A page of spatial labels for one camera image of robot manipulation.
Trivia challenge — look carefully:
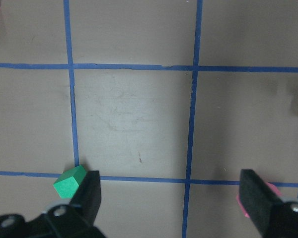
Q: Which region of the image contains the green cube front left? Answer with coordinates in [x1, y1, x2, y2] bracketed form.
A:
[53, 165, 86, 199]

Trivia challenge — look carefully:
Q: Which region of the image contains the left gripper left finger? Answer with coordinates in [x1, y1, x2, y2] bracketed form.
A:
[69, 171, 101, 226]

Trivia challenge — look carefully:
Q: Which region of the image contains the pink cube centre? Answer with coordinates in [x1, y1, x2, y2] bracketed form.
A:
[235, 182, 281, 219]

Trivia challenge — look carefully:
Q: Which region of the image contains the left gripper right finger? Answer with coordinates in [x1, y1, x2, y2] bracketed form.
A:
[239, 169, 283, 235]

